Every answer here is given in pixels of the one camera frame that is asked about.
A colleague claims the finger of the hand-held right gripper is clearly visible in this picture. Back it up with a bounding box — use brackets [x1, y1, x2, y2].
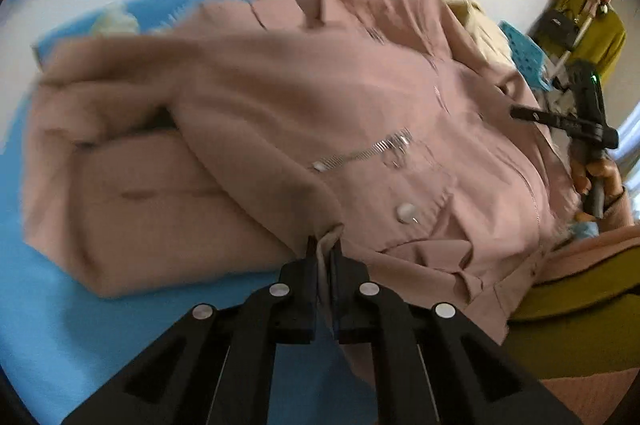
[510, 105, 576, 132]

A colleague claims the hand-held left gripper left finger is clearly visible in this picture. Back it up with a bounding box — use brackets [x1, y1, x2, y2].
[60, 235, 321, 425]

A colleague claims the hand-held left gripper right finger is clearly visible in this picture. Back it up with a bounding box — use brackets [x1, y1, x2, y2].
[329, 238, 583, 425]

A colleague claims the pink zip jacket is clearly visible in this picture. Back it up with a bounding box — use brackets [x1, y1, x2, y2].
[22, 0, 586, 346]

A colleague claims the black shoulder bag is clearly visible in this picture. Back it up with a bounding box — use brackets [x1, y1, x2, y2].
[532, 9, 581, 53]

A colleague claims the person's right forearm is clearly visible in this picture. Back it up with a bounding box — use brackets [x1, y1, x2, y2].
[540, 185, 640, 286]

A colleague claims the person's right hand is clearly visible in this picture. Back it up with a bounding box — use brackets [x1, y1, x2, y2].
[571, 156, 624, 206]

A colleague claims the turquoise plastic basket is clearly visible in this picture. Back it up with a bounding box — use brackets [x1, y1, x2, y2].
[500, 20, 551, 91]

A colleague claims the white coat rack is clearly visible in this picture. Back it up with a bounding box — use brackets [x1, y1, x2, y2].
[550, 0, 626, 81]

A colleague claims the hanging olive green garment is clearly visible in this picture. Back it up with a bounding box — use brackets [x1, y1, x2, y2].
[555, 0, 628, 86]

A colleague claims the person's olive green clothing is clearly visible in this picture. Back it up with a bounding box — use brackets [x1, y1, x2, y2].
[505, 275, 640, 381]

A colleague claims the blue bed sheet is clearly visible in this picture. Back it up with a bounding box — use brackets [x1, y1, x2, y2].
[0, 0, 381, 425]

